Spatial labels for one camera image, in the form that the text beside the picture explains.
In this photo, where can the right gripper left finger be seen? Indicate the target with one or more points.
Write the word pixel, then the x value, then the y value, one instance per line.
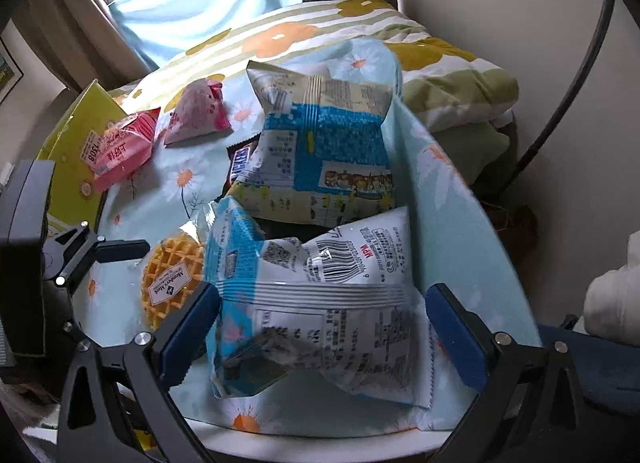
pixel 94 426

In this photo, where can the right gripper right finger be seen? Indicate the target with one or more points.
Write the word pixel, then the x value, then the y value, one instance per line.
pixel 528 405

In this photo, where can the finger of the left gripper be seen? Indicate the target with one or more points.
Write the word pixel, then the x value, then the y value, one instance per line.
pixel 120 250

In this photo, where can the red striped snack pack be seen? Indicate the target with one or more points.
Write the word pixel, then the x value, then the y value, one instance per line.
pixel 121 149

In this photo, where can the pink strawberry snack bag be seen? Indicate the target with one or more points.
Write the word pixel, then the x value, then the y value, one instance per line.
pixel 200 111

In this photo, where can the white blue snack bag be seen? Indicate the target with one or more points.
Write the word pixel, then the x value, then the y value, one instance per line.
pixel 342 304

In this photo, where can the blue yellow snack bag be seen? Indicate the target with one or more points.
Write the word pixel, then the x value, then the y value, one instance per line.
pixel 320 158

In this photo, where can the yellow green cardboard box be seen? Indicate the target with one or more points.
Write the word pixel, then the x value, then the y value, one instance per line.
pixel 73 146

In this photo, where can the packaged waffle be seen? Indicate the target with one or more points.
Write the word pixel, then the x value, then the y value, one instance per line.
pixel 170 276

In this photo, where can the daisy print blue cloth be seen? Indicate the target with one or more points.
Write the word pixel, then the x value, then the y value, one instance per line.
pixel 453 242

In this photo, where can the dark blue fabric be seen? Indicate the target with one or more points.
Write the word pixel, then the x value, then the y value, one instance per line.
pixel 609 373

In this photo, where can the white plush item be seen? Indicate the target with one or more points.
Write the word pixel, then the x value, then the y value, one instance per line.
pixel 612 302

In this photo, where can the dark chocolate bar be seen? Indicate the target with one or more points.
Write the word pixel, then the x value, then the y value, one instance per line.
pixel 239 154

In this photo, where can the brown left curtain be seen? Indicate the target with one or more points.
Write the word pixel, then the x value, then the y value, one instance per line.
pixel 79 42

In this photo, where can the flower striped quilt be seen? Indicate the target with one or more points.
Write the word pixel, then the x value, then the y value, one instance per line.
pixel 400 43

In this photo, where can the framed wall picture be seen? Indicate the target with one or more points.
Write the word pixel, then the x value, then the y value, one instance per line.
pixel 10 72

